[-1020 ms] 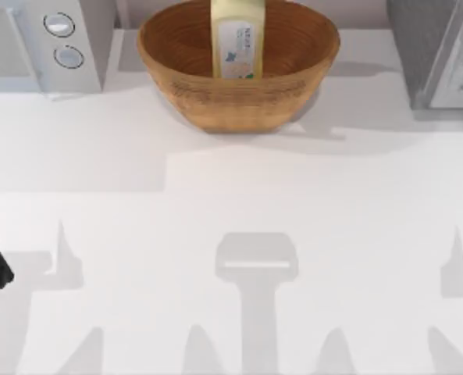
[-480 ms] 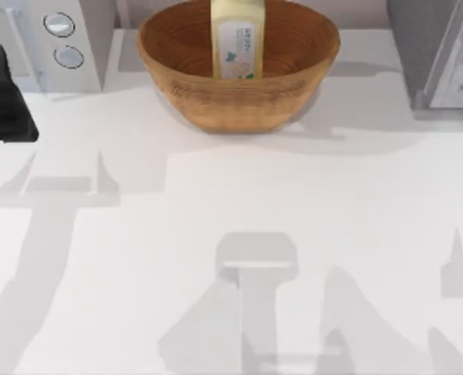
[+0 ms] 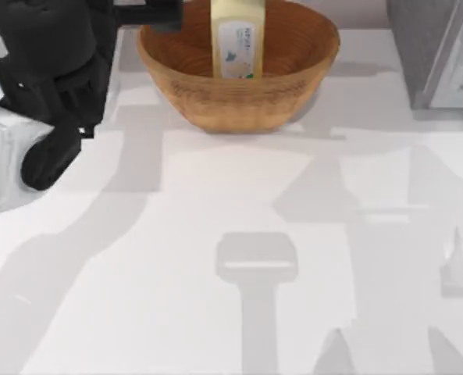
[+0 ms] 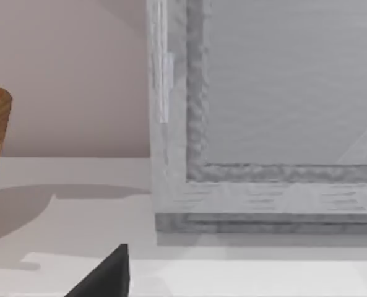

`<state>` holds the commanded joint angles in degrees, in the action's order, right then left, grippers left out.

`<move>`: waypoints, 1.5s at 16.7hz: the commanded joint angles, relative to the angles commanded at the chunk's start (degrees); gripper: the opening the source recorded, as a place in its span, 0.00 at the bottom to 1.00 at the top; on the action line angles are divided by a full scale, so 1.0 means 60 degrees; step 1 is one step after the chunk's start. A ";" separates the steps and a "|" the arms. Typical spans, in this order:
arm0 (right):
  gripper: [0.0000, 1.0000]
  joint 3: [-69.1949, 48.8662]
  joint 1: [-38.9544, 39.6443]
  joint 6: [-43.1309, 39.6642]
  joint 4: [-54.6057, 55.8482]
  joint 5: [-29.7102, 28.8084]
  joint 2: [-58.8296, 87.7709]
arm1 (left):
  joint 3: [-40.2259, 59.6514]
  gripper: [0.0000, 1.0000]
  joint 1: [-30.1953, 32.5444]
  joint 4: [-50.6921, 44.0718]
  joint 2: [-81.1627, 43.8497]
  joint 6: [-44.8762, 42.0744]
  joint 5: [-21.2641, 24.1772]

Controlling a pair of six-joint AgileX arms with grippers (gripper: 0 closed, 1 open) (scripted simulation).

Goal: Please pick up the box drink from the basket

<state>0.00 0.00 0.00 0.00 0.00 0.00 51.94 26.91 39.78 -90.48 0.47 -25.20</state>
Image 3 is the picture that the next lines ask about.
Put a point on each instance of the pale yellow bottle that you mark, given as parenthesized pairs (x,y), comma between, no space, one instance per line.
(237,43)

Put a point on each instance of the brown wooden bowl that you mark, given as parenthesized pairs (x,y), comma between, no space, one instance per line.
(231,101)

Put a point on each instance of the grey cabinet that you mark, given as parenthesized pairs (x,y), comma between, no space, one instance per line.
(418,51)

